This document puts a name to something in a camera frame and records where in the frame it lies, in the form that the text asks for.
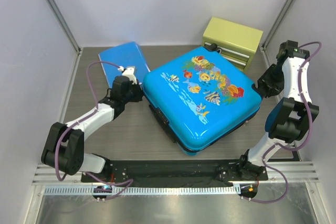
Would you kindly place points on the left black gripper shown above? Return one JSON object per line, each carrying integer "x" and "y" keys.
{"x": 138, "y": 92}

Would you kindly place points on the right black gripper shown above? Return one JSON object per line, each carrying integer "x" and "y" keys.
{"x": 266, "y": 78}

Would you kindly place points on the blue suitcase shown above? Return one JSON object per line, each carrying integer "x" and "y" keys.
{"x": 199, "y": 98}

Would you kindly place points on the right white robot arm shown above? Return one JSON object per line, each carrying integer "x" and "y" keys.
{"x": 289, "y": 125}

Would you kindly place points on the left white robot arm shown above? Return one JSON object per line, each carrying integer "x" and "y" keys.
{"x": 65, "y": 143}

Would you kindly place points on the blue file folder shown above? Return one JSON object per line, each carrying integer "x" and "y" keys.
{"x": 127, "y": 55}

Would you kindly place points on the olive green drawer box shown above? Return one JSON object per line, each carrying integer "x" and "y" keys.
{"x": 237, "y": 43}

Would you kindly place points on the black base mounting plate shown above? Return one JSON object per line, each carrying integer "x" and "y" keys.
{"x": 184, "y": 173}

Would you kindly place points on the right aluminium frame post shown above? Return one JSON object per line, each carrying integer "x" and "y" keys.
{"x": 282, "y": 14}

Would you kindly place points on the aluminium frame post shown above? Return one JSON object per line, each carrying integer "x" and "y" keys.
{"x": 59, "y": 17}
{"x": 282, "y": 14}

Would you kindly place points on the white slotted cable duct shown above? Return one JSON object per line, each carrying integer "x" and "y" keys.
{"x": 95, "y": 190}

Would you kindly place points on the left aluminium frame post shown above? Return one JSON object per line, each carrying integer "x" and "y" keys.
{"x": 59, "y": 17}

